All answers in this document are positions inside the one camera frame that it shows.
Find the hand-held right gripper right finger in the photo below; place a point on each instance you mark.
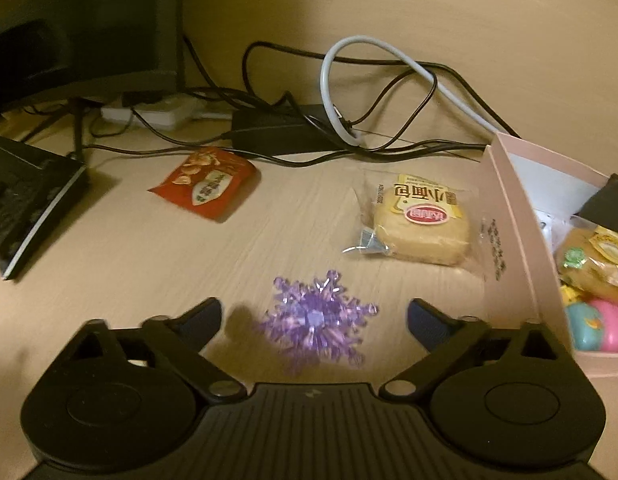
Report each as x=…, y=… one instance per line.
x=429, y=325

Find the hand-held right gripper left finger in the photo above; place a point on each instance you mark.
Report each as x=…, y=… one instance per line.
x=201, y=320

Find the purple plastic snowflake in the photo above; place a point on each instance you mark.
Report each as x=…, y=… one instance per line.
x=314, y=317

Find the pink cardboard box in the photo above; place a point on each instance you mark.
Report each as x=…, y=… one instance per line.
x=519, y=240

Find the yellow toy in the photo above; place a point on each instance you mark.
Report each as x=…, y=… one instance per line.
x=571, y=295

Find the packaged small bread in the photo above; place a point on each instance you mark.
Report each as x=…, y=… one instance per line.
x=594, y=270
x=424, y=230

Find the pink toy figure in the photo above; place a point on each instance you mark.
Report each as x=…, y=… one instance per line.
x=609, y=325

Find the black plush cat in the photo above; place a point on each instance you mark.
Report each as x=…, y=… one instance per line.
x=609, y=205

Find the red snack packet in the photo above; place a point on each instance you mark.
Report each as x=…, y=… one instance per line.
x=204, y=185

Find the black power adapter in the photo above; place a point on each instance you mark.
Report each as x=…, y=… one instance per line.
x=279, y=135

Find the white power strip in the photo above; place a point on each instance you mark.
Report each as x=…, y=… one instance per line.
x=159, y=116

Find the black monitor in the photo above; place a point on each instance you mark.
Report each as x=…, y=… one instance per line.
x=89, y=35

